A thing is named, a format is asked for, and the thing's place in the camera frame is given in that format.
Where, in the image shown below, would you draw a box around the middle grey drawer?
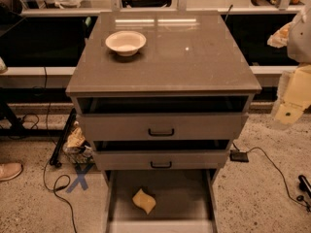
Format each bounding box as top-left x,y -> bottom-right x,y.
93,140 -> 230,170

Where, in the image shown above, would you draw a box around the black pedal cable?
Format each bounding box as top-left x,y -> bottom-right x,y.
232,142 -> 309,209

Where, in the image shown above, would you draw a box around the crumpled snack bags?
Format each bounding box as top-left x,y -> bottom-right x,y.
62,121 -> 93,164

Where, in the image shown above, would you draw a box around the black middle drawer handle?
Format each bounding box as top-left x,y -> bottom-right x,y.
150,161 -> 172,169

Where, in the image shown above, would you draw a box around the top grey drawer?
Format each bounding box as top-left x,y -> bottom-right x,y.
76,96 -> 250,142

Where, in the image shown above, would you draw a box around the tan shoe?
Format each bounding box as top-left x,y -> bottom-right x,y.
0,163 -> 22,182

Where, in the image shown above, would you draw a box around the black top drawer handle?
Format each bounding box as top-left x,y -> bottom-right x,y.
148,128 -> 175,137

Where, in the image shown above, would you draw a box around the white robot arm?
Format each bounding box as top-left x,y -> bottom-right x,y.
267,6 -> 311,129

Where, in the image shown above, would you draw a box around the white bowl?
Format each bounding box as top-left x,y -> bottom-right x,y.
105,31 -> 147,56

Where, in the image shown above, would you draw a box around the grey drawer cabinet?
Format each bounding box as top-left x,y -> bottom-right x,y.
65,11 -> 262,233

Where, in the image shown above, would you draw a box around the black foot pedal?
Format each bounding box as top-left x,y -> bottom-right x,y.
230,151 -> 249,162

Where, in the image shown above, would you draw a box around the bottom grey drawer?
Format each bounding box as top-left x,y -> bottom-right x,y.
104,170 -> 218,233

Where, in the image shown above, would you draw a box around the black device right floor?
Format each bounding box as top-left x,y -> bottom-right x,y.
298,175 -> 311,199

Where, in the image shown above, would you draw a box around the yellow sponge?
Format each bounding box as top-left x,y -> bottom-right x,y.
132,188 -> 156,215

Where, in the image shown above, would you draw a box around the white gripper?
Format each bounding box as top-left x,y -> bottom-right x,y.
271,64 -> 311,130

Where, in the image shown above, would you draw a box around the grey drawer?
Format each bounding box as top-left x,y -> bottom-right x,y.
93,140 -> 230,170
104,170 -> 218,233
76,96 -> 250,142

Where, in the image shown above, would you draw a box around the black bar on floor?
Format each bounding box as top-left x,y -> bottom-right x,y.
50,109 -> 76,168

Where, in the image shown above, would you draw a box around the black floor cable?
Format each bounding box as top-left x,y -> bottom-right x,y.
42,66 -> 79,233

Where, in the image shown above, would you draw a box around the black drawer handle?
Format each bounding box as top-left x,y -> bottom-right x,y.
150,161 -> 172,169
148,128 -> 175,137

